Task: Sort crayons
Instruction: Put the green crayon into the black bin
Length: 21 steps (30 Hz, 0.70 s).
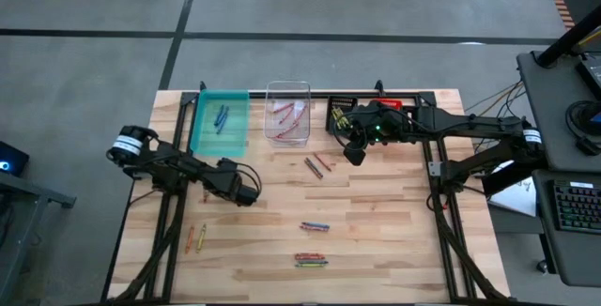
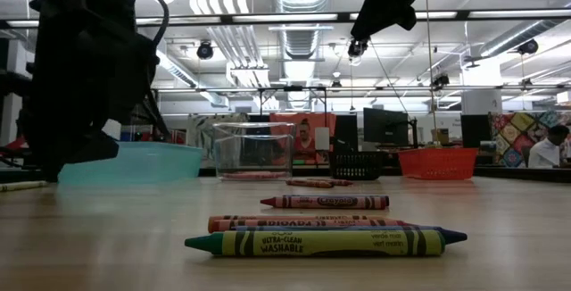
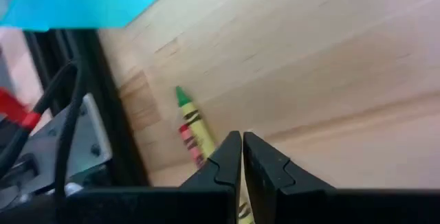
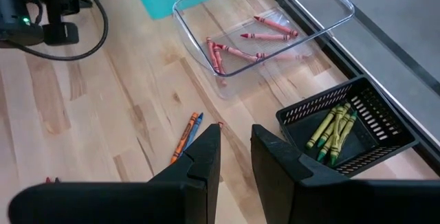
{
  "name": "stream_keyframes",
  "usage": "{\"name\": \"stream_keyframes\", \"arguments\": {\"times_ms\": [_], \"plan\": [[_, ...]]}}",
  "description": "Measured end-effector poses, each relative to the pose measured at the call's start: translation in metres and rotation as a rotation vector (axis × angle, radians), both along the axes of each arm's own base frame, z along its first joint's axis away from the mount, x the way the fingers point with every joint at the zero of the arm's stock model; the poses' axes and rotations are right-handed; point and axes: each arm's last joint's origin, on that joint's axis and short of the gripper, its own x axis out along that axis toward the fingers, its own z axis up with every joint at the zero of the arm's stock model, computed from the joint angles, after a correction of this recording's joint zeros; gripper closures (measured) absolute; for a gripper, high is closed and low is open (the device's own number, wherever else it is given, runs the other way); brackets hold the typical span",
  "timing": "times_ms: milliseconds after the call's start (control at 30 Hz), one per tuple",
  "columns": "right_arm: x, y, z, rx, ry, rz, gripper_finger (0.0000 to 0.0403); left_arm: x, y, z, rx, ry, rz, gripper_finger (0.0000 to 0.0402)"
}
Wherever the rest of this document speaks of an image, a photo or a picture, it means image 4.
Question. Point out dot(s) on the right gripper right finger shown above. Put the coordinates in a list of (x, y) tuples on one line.
[(275, 172)]

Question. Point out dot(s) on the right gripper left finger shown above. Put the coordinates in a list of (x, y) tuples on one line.
[(206, 162)]

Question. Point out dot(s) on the orange crayon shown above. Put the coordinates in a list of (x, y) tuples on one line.
[(185, 136)]

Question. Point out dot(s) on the black mesh basket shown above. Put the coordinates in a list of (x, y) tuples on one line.
[(302, 131)]

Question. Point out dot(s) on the clear plastic bin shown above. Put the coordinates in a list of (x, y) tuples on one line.
[(240, 79)]

